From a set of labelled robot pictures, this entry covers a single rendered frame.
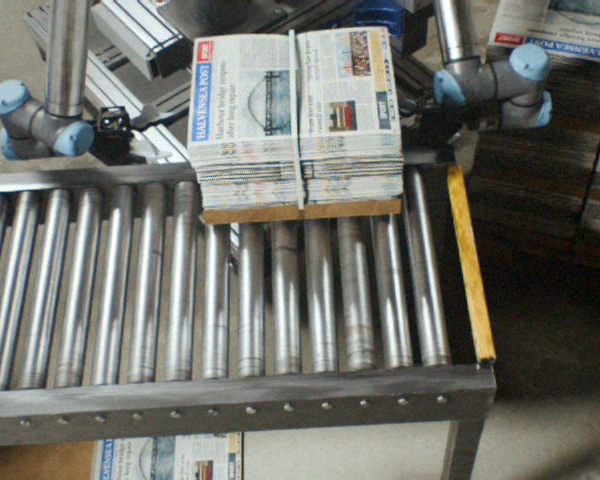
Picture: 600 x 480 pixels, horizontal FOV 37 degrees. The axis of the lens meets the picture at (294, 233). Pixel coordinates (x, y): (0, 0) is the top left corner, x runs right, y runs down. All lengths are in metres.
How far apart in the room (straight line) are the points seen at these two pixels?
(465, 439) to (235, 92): 0.77
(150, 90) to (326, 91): 1.32
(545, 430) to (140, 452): 1.04
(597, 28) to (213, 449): 1.37
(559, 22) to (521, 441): 1.04
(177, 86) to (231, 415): 1.50
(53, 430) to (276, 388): 0.41
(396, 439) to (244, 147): 1.06
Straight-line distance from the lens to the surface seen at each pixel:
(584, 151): 2.24
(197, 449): 2.39
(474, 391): 1.56
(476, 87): 1.80
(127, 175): 1.87
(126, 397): 1.59
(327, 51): 1.72
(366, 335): 1.60
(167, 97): 2.82
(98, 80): 2.93
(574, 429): 2.45
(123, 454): 2.43
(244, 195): 1.68
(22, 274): 1.79
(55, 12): 1.74
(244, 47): 1.74
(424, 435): 2.39
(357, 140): 1.57
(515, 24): 2.09
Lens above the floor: 2.19
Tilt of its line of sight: 54 degrees down
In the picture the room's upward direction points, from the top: 7 degrees counter-clockwise
